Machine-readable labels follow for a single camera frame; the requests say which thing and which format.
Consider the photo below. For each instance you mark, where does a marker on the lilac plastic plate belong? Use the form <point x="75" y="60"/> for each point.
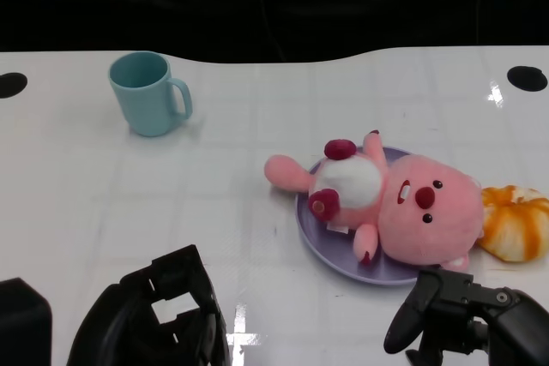
<point x="334" y="254"/>

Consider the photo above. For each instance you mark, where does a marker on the teal plastic mug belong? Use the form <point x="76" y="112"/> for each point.
<point x="146" y="104"/>

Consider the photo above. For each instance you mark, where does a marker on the pink plush beaver doll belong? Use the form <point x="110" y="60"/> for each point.
<point x="429" y="220"/>

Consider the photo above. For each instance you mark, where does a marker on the orange striped bread bun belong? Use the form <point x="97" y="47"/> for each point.
<point x="514" y="229"/>

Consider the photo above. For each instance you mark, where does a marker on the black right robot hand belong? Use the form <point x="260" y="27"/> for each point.
<point x="454" y="306"/>

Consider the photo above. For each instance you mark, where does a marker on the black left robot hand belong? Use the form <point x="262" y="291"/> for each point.
<point x="124" y="319"/>

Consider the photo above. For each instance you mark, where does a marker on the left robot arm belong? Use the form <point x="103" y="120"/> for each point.
<point x="21" y="327"/>

